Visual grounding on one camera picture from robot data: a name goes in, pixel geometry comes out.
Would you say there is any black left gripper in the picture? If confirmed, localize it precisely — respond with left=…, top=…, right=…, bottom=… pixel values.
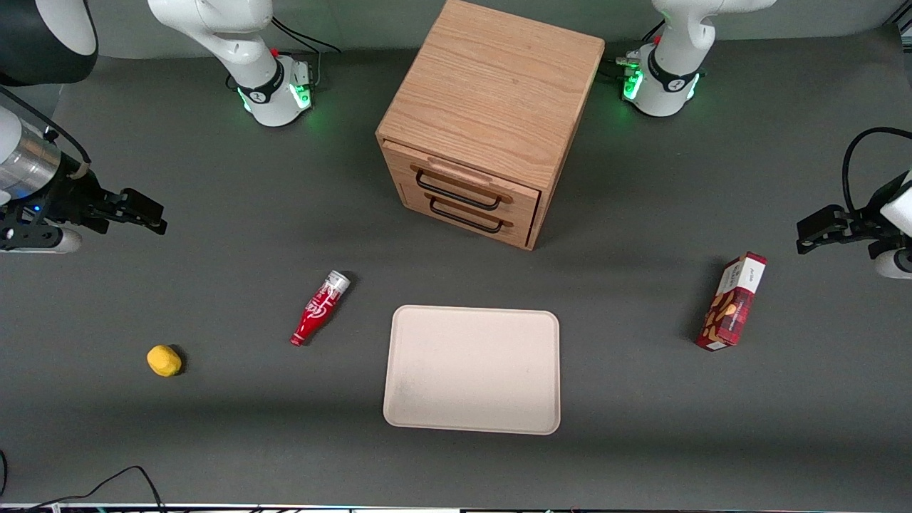
left=796, top=171, right=912, bottom=260

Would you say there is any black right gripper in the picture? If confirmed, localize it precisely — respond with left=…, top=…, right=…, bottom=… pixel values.
left=0, top=170, right=169, bottom=237

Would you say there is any wooden drawer cabinet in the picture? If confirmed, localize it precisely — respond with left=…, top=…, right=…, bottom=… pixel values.
left=375, top=0, right=606, bottom=252

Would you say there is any red plaid cookie box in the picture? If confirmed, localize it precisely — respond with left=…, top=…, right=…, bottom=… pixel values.
left=695, top=252, right=769, bottom=353

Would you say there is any yellow lemon toy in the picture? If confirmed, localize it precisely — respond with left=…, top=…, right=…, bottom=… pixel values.
left=146, top=344, right=184, bottom=378

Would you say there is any red ketchup bottle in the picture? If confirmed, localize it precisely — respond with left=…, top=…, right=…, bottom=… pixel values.
left=289, top=270, right=352, bottom=348

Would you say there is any beige plastic tray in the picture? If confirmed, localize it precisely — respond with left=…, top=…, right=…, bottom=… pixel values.
left=383, top=304, right=562, bottom=436

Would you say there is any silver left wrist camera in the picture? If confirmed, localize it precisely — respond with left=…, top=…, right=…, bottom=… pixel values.
left=875, top=248, right=912, bottom=280

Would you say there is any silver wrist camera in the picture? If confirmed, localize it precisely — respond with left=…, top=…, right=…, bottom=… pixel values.
left=875, top=248, right=912, bottom=280
left=0, top=227, right=83, bottom=255

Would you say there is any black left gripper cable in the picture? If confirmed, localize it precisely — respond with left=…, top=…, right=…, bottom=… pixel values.
left=841, top=126, right=912, bottom=216

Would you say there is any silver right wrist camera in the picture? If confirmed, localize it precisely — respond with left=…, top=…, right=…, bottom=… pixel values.
left=0, top=227, right=83, bottom=255

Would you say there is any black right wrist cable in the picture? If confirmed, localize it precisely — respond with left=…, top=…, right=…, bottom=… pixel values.
left=0, top=84, right=93, bottom=180

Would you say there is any black right arm base cable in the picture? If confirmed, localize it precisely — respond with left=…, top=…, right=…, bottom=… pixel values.
left=269, top=16, right=343, bottom=90

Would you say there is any black arm base cable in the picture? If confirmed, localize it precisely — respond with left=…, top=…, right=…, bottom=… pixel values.
left=604, top=20, right=668, bottom=76
left=269, top=16, right=343, bottom=90

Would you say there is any black cable at table edge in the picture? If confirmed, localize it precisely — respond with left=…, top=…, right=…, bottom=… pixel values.
left=0, top=450, right=169, bottom=513

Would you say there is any black left arm base cable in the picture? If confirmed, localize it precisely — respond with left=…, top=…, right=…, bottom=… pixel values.
left=604, top=20, right=668, bottom=76

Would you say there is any wooden drawer with long handle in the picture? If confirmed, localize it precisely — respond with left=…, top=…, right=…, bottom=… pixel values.
left=383, top=140, right=542, bottom=223

